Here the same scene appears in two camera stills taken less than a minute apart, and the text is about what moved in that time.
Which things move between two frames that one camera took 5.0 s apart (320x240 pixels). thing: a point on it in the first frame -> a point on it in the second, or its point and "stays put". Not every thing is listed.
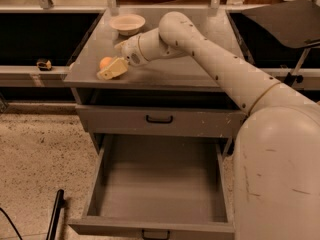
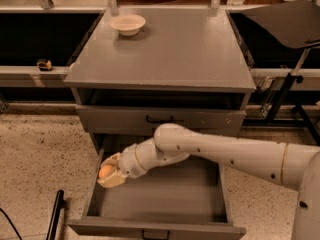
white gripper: [131, 52] -> [128, 161]
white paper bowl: [127, 24] stays put
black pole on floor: [59, 204] stays put
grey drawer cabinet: [140, 98] stays put
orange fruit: [104, 61] -> [105, 171]
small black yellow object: [44, 64] stays put
